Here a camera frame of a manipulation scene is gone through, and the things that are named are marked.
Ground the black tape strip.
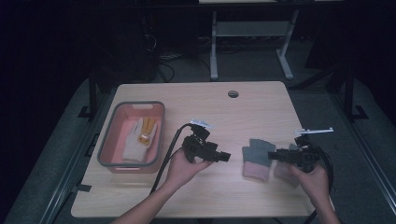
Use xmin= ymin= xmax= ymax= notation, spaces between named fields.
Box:
xmin=75 ymin=183 xmax=93 ymax=193

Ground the white metal desk frame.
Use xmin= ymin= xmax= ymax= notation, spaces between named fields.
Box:
xmin=209 ymin=8 xmax=301 ymax=81

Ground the pink basin with grey rim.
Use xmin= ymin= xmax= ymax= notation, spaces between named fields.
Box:
xmin=96 ymin=100 xmax=166 ymax=175

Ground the beige glove with bear print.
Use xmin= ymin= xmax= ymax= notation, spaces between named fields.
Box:
xmin=121 ymin=117 xmax=159 ymax=162

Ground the person's left hand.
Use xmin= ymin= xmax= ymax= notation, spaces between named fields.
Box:
xmin=165 ymin=148 xmax=215 ymax=189

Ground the black metal stand post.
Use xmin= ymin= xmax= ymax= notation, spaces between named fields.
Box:
xmin=343 ymin=66 xmax=370 ymax=121
xmin=78 ymin=69 xmax=100 ymax=119

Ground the grey and pink fingerless glove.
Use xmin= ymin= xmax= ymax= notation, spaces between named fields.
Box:
xmin=241 ymin=138 xmax=276 ymax=182
xmin=273 ymin=143 xmax=303 ymax=188

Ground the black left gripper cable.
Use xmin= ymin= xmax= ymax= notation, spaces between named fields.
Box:
xmin=149 ymin=122 xmax=196 ymax=195

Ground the person's right hand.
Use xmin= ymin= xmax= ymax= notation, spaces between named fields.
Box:
xmin=287 ymin=162 xmax=331 ymax=208

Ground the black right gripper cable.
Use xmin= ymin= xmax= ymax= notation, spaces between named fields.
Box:
xmin=303 ymin=139 xmax=336 ymax=224

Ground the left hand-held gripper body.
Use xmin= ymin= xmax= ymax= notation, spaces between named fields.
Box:
xmin=181 ymin=119 xmax=219 ymax=164

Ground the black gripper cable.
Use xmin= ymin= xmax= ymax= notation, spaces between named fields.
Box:
xmin=149 ymin=122 xmax=196 ymax=195
xmin=303 ymin=139 xmax=336 ymax=224

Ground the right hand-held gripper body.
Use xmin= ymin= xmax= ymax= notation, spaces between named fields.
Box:
xmin=289 ymin=127 xmax=334 ymax=173

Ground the tangle of floor cables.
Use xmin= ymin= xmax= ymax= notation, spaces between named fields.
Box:
xmin=155 ymin=51 xmax=213 ymax=82

